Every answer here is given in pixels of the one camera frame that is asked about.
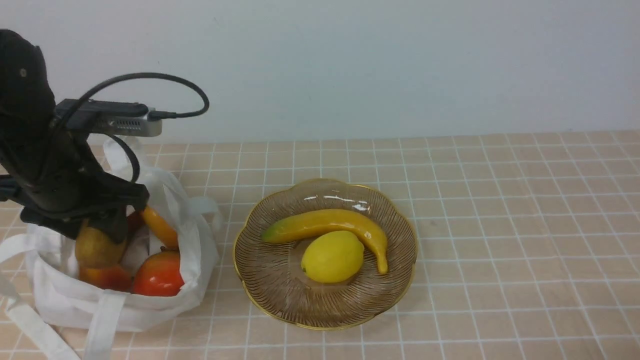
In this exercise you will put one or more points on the yellow banana on plate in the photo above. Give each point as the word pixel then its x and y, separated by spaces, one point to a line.
pixel 316 223

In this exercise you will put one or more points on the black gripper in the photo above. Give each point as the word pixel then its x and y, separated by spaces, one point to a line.
pixel 59 183

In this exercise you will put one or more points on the yellow lemon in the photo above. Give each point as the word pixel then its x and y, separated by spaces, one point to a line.
pixel 333 258

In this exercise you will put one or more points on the ribbed amber glass plate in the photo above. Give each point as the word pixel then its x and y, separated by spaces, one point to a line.
pixel 272 277

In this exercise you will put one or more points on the white canvas tote bag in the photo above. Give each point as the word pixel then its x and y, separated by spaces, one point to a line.
pixel 61 300

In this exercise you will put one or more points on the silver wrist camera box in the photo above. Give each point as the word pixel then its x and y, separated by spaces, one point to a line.
pixel 113 118

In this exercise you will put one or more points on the orange banana in bag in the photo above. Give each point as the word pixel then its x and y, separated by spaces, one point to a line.
pixel 160 228

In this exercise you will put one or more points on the brown green kiwi fruit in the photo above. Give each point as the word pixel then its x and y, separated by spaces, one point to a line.
pixel 96 250

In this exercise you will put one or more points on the orange yellow mango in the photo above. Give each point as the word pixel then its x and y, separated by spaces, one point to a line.
pixel 114 278

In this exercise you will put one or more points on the red apple at back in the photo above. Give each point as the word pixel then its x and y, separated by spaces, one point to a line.
pixel 134 223

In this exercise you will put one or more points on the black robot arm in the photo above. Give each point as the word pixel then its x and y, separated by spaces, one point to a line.
pixel 26 95

